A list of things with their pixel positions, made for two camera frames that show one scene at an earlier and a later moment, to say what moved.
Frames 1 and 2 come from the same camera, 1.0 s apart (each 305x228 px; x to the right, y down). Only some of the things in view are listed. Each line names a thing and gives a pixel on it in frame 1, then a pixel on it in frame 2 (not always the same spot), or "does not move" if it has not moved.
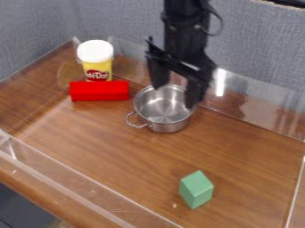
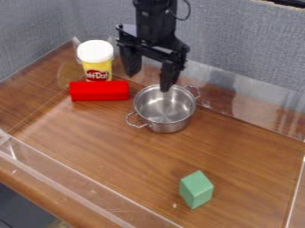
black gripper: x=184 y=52 -> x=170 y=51
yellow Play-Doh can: x=95 y=53 does not move
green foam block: x=196 y=190 does not move
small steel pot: x=160 y=109 does not move
